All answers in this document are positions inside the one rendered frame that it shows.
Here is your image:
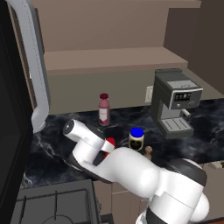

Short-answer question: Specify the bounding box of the small wooden shaker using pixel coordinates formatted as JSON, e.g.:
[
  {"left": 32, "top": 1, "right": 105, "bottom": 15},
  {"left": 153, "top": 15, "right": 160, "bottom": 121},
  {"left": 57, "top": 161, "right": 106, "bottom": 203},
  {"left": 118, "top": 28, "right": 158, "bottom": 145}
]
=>
[{"left": 143, "top": 145, "right": 154, "bottom": 161}]

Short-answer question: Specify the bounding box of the white wall socket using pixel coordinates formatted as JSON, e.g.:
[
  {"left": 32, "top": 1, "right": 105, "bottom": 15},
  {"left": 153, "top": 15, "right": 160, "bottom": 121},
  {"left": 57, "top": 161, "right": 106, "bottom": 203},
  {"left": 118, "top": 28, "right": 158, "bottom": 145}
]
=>
[{"left": 144, "top": 85, "right": 154, "bottom": 104}]

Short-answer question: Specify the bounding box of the beige drawer front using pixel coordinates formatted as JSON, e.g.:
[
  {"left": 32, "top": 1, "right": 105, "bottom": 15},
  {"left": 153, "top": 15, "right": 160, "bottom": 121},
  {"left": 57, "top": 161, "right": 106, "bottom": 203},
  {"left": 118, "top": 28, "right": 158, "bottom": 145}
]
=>
[{"left": 200, "top": 161, "right": 224, "bottom": 221}]

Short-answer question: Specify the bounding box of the brown cabinet door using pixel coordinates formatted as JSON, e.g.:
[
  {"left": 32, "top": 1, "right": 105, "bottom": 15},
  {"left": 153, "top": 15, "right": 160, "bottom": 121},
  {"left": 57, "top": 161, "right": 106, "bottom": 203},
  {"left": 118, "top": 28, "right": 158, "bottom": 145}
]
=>
[
  {"left": 163, "top": 0, "right": 224, "bottom": 96},
  {"left": 7, "top": 3, "right": 46, "bottom": 110}
]

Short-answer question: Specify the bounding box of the pink bottle dark red cap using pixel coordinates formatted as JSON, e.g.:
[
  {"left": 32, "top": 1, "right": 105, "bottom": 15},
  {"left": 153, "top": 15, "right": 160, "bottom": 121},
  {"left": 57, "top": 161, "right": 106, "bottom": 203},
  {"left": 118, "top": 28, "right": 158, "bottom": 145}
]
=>
[{"left": 97, "top": 93, "right": 111, "bottom": 127}]

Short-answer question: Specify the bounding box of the red capped condiment bottle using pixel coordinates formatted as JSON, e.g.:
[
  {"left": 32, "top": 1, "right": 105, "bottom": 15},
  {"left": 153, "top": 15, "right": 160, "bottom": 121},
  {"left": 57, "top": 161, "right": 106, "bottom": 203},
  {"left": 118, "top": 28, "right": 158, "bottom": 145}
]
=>
[{"left": 105, "top": 136, "right": 117, "bottom": 149}]

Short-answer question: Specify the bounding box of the beige base cupboard front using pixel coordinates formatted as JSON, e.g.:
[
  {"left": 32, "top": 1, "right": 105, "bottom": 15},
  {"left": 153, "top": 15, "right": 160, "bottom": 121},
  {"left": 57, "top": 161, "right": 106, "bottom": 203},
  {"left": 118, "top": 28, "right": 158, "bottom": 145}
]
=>
[{"left": 93, "top": 179, "right": 152, "bottom": 224}]

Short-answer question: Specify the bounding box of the black gas hob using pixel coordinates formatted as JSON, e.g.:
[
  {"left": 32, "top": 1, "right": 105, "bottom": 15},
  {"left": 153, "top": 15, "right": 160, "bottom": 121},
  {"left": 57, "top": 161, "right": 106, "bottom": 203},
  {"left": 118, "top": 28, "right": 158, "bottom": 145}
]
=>
[{"left": 10, "top": 178, "right": 102, "bottom": 224}]

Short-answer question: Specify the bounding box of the jar with blue lid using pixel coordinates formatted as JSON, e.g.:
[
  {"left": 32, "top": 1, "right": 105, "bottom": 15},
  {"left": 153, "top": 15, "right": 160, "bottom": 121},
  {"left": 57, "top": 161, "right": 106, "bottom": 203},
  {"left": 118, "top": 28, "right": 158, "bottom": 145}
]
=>
[{"left": 128, "top": 127, "right": 145, "bottom": 152}]

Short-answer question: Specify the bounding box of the black fridge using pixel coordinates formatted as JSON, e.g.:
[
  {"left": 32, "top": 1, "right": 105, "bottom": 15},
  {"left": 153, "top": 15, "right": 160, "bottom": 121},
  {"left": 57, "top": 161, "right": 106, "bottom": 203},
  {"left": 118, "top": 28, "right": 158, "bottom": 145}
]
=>
[{"left": 0, "top": 0, "right": 35, "bottom": 224}]

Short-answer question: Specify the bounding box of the pale drawer handle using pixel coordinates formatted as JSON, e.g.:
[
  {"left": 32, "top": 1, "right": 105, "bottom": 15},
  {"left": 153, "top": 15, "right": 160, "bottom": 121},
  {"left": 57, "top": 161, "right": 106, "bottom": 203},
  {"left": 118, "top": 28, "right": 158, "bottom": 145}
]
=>
[{"left": 207, "top": 161, "right": 224, "bottom": 171}]

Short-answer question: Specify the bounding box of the brown open wall cabinet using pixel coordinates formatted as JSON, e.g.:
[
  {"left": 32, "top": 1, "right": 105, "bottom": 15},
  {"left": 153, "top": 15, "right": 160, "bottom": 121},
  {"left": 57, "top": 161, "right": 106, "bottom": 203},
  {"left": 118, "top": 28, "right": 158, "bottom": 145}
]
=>
[{"left": 30, "top": 0, "right": 202, "bottom": 78}]

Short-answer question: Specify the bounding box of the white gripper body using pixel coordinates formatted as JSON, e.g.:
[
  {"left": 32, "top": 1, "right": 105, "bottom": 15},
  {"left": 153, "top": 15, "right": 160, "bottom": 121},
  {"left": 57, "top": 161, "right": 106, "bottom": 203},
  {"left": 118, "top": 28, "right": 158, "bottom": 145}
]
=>
[{"left": 100, "top": 142, "right": 116, "bottom": 156}]

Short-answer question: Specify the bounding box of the grey coffee machine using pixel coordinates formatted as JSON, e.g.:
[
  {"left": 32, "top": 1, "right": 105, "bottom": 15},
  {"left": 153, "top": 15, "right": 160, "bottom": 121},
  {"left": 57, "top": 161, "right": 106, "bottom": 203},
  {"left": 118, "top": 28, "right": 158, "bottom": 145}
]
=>
[{"left": 150, "top": 68, "right": 204, "bottom": 140}]

